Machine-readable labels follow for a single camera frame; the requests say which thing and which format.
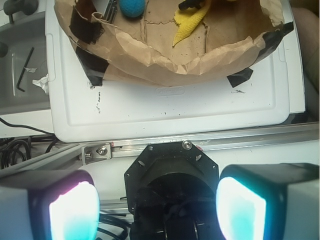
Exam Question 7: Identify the white plastic bin lid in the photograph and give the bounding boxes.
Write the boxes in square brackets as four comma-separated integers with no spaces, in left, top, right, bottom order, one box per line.
[45,0,305,143]

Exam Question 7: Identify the blue ball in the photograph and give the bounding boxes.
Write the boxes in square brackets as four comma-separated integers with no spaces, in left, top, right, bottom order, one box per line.
[119,0,145,18]

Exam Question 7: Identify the crumpled brown paper sheet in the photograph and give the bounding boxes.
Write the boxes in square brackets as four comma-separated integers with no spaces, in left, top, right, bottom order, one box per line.
[54,0,294,87]

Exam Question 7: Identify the black object on paper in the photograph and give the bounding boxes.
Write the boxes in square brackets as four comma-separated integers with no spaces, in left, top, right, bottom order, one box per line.
[178,0,204,11]

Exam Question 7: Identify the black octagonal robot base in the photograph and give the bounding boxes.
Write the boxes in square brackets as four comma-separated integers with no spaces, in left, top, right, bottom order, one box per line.
[124,151,223,240]

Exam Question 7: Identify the aluminium extrusion rail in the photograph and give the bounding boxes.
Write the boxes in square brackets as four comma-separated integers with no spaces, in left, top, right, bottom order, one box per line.
[0,122,320,175]

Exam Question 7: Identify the black cables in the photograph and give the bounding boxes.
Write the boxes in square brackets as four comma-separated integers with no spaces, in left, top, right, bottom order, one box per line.
[0,116,61,171]

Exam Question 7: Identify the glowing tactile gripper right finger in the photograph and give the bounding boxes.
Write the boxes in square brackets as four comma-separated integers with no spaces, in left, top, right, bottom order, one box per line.
[216,163,320,240]

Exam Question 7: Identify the yellow cloth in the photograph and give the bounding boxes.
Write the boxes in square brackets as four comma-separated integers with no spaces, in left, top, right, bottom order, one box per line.
[172,0,212,47]

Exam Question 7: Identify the black hex key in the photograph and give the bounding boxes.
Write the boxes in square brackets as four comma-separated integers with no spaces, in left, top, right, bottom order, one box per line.
[16,47,35,92]

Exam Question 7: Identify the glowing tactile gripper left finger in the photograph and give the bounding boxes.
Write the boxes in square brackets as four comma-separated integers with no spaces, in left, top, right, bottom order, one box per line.
[0,170,100,240]

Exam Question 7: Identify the crumpled white paper scrap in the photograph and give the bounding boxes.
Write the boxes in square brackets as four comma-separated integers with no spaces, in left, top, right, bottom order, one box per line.
[32,74,49,95]

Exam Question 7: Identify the grey plastic tray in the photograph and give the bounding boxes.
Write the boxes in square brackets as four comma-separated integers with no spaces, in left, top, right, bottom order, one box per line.
[0,0,52,116]

